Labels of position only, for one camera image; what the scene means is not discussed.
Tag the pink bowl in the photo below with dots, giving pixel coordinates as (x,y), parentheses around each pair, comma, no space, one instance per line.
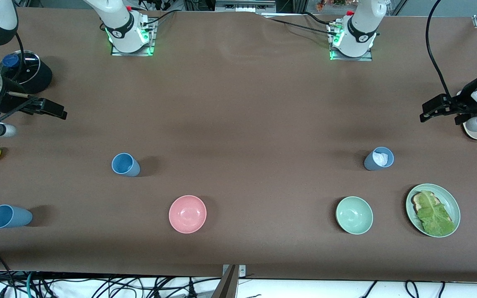
(187,214)

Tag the black cooking pot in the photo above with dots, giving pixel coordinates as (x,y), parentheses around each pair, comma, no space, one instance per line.
(42,78)

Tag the silver metal bracket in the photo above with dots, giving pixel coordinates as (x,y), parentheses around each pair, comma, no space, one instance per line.
(242,271)

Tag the grey metal device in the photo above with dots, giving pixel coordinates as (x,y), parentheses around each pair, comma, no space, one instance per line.
(244,6)

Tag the grey metal pole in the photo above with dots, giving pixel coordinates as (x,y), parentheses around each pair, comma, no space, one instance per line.
(227,285)

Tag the crumpled white paper wad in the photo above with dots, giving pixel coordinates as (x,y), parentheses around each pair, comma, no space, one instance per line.
(381,159)

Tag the pale green plate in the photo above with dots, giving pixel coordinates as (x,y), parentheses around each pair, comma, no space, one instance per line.
(449,203)

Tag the toasted bread slice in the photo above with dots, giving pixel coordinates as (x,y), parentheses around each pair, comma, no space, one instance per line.
(417,203)

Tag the glass lid with blue knob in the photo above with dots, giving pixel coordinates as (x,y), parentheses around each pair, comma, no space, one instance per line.
(31,66)

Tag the blue plastic cup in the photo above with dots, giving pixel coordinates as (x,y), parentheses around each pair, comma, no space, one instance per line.
(122,163)
(370,163)
(15,216)

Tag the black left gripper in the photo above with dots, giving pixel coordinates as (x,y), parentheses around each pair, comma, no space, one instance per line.
(463,102)

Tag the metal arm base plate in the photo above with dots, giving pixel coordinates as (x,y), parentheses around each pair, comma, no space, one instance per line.
(133,53)
(352,58)

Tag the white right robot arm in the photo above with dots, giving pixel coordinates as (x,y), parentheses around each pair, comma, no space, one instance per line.
(122,29)

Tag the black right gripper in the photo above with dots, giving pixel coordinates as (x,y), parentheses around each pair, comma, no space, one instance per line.
(11,100)

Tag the green lettuce leaf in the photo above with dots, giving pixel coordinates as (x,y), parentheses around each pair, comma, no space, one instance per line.
(433,215)

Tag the pale green bowl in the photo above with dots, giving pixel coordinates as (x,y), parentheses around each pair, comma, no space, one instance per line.
(354,215)

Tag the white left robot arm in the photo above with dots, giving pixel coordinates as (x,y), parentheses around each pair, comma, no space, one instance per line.
(360,33)

